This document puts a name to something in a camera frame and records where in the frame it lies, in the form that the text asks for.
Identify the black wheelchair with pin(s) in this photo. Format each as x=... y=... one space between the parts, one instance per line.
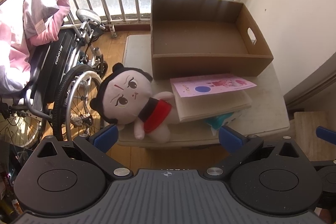
x=52 y=61

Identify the brown cardboard box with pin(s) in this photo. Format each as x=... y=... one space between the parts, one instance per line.
x=199 y=40

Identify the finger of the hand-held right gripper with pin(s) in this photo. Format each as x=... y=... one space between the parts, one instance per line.
x=326 y=133

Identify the teal wet wipes pack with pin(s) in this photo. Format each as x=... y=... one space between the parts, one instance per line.
x=220 y=119

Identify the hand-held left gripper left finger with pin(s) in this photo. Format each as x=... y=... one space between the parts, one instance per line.
x=106 y=138

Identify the pink white bedding pile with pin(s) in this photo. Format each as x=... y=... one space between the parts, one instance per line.
x=15 y=43

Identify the beige plastic desktop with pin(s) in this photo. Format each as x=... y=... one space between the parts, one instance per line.
x=267 y=108

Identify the black-haired plush doll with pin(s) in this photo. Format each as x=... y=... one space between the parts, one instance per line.
x=126 y=92

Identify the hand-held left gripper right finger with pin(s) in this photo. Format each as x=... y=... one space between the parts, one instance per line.
x=231 y=138

